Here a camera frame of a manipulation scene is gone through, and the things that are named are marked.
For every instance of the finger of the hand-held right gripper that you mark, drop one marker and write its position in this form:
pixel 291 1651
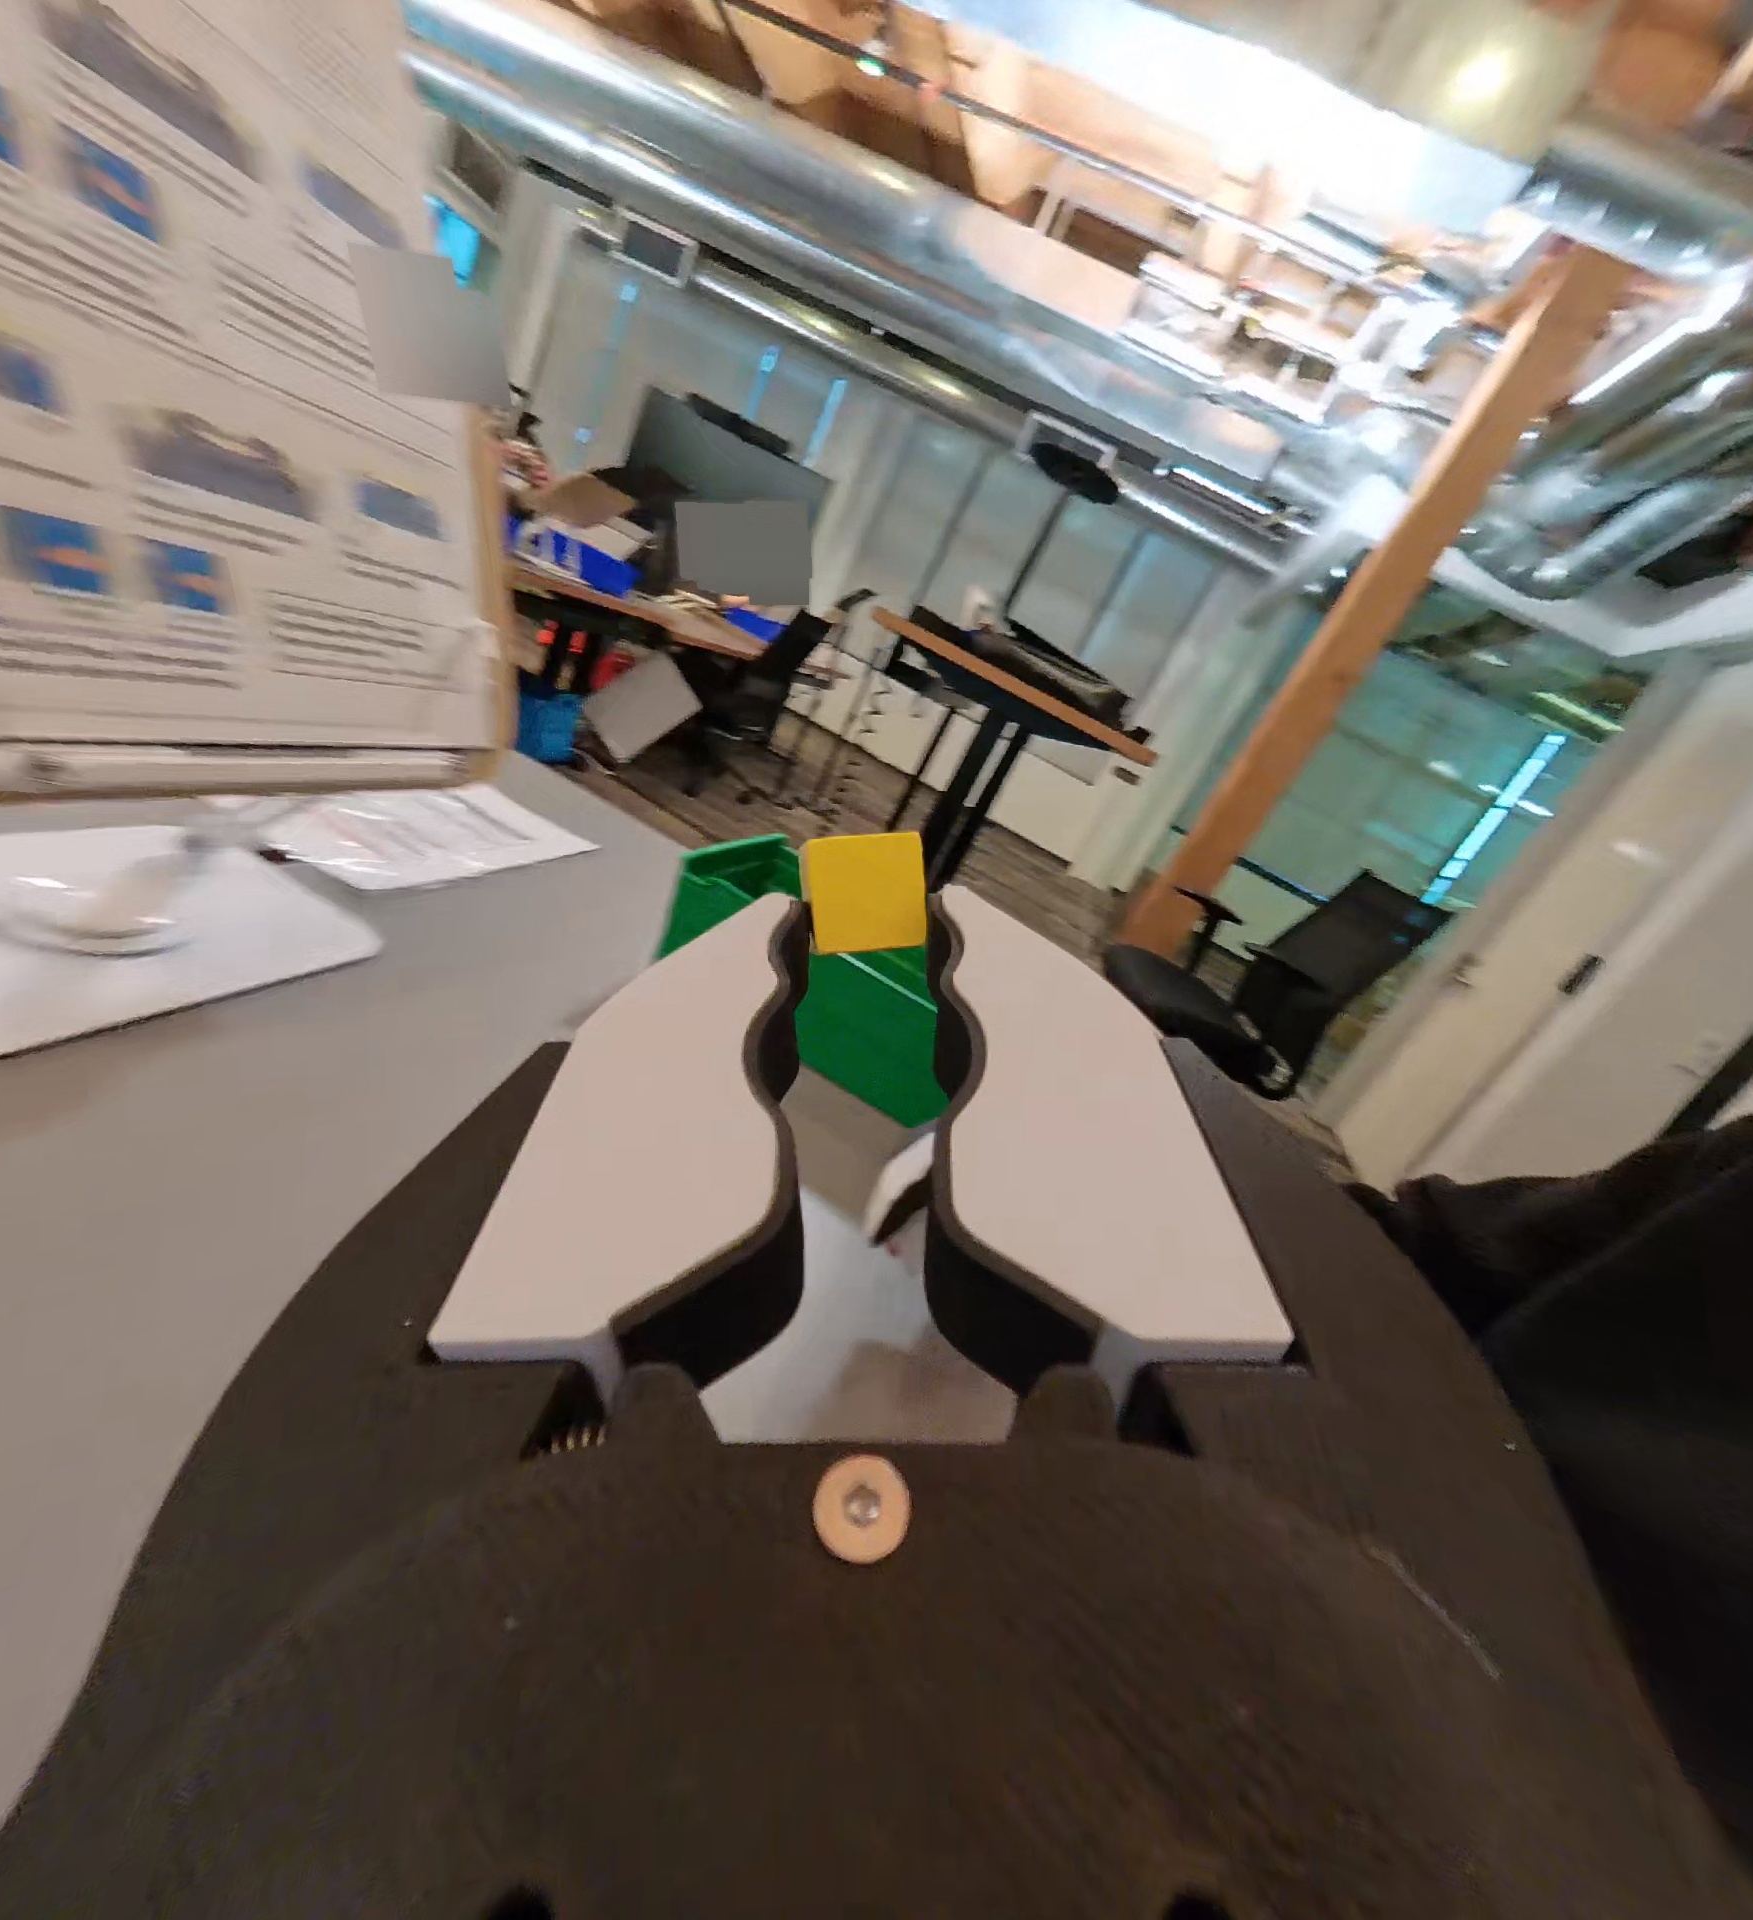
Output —
pixel 906 1194

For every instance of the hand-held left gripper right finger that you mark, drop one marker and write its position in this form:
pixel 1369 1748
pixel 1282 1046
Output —
pixel 1099 1168

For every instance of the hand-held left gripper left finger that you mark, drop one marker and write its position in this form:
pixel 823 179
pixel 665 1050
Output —
pixel 624 1168

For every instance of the green plastic bin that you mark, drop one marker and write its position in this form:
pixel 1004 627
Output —
pixel 860 1036

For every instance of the small yellow cube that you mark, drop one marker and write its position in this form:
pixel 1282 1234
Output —
pixel 867 892

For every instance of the person's right forearm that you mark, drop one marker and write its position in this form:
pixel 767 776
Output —
pixel 1569 1217

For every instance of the grey desk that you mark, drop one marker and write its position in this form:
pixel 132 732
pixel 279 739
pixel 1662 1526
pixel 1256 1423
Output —
pixel 212 1200

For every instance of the black standing desk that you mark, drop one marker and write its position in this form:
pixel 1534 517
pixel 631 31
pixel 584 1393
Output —
pixel 1015 682

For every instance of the wood-edged desk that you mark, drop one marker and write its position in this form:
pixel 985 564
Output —
pixel 665 623

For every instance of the black office chair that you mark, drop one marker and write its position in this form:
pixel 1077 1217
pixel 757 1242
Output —
pixel 776 689
pixel 1325 963

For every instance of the laminated paper sheet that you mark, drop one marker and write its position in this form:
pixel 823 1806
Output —
pixel 424 839

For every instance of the blue plastic bin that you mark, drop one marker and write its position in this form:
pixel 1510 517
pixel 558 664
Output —
pixel 547 732
pixel 575 547

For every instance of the grey board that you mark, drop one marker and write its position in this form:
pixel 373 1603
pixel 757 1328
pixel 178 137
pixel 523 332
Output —
pixel 643 712

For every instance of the white metal cabinet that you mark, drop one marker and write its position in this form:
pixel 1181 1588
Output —
pixel 1596 927

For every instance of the wooden beam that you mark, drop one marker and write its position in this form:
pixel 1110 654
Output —
pixel 1385 600

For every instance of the black round-headed pole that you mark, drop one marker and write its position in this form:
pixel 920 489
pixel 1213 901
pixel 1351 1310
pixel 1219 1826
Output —
pixel 1074 476

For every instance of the black monitor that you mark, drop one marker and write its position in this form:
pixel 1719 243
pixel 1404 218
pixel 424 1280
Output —
pixel 711 446

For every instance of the instruction sheet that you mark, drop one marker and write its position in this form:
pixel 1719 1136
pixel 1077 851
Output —
pixel 183 446

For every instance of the cluster of silver ducts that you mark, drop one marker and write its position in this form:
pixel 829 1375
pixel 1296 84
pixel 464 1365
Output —
pixel 963 261

